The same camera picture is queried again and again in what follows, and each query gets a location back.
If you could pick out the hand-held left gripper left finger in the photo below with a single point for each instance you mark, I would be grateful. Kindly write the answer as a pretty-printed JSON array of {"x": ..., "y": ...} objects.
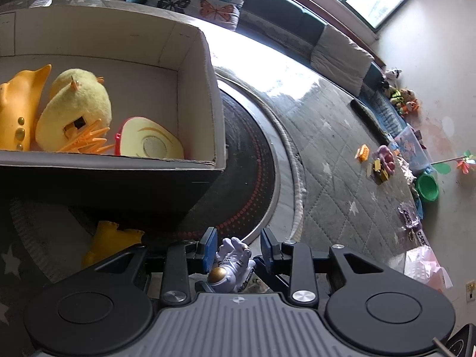
[{"x": 209, "y": 250}]

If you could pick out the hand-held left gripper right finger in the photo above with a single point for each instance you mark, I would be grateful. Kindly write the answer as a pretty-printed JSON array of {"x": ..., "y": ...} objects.
[{"x": 267, "y": 250}]

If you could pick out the white astronaut figure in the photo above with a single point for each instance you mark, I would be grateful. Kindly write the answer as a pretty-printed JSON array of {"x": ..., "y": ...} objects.
[{"x": 231, "y": 267}]

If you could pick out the cardboard box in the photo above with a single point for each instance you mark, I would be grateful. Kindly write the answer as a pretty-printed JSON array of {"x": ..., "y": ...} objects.
[{"x": 111, "y": 193}]

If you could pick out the round dark rug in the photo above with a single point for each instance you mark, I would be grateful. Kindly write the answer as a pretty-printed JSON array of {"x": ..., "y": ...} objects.
[{"x": 245, "y": 163}]

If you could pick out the grey quilted star mat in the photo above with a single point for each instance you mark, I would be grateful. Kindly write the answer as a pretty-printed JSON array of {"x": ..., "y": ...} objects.
[{"x": 334, "y": 186}]

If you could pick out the yellow plastic toy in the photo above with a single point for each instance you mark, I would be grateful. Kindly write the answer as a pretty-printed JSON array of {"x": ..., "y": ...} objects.
[{"x": 108, "y": 241}]

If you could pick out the yellow and red toy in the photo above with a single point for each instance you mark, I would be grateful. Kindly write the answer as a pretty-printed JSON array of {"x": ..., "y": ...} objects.
[{"x": 148, "y": 137}]

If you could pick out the orange toy block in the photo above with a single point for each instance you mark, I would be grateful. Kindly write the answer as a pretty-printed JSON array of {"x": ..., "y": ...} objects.
[{"x": 362, "y": 153}]

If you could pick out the yellow toy truck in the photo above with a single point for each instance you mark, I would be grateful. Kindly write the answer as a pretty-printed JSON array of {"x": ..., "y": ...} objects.
[{"x": 381, "y": 171}]

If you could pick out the pink toy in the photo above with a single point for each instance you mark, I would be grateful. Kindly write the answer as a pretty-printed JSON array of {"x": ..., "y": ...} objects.
[{"x": 386, "y": 154}]

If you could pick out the pink plastic bag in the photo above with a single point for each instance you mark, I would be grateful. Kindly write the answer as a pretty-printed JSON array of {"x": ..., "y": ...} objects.
[{"x": 427, "y": 267}]

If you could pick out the black roll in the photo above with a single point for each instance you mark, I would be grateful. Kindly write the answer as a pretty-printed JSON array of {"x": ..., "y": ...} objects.
[{"x": 368, "y": 121}]

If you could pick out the green bowl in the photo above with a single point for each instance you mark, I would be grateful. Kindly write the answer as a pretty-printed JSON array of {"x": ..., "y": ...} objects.
[{"x": 427, "y": 189}]

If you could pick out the clear plastic storage box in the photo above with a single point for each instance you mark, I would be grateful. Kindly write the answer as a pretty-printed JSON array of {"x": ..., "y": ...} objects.
[{"x": 412, "y": 148}]

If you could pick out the green and yellow plush toy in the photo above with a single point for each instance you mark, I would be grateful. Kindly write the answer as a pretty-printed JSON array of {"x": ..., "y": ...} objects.
[{"x": 396, "y": 96}]

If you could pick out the orange plush toy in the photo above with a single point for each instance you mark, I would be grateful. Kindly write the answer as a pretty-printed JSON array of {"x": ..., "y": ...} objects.
[{"x": 409, "y": 108}]

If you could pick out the yellow plush duck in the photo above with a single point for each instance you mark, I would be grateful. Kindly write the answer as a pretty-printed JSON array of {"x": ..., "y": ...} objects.
[{"x": 74, "y": 100}]

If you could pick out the grey cushion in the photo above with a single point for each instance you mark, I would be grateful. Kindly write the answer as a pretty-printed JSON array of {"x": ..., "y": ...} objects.
[{"x": 342, "y": 59}]

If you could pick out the white and black plush toy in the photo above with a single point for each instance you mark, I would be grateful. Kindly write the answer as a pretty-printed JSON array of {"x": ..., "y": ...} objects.
[{"x": 392, "y": 76}]

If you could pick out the black device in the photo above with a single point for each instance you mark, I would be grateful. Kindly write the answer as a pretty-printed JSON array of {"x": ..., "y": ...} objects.
[{"x": 461, "y": 342}]

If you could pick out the colourful pinwheel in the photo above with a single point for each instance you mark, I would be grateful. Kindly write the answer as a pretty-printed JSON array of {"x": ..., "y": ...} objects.
[{"x": 466, "y": 163}]

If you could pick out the teal sofa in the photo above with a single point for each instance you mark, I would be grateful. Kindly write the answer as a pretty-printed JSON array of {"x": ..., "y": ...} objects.
[{"x": 282, "y": 11}]

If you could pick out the orange dolphin toy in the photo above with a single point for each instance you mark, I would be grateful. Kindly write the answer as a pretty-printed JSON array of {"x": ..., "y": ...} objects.
[{"x": 18, "y": 96}]

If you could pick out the wall socket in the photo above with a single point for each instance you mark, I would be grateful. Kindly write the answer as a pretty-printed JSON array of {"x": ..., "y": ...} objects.
[{"x": 471, "y": 290}]

